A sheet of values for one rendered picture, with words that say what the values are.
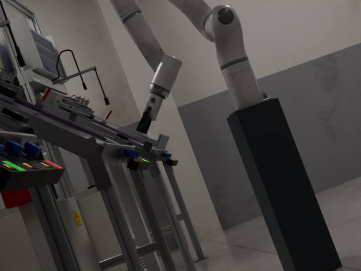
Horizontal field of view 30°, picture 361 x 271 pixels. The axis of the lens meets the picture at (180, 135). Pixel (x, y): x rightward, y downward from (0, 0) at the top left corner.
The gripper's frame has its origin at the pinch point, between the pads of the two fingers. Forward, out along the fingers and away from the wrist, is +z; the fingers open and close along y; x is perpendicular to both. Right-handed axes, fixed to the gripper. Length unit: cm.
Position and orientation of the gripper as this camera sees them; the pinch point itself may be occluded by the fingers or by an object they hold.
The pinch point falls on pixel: (142, 130)
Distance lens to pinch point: 269.0
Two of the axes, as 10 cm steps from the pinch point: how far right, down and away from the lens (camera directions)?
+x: -9.1, -3.9, 0.8
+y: 0.8, 0.3, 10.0
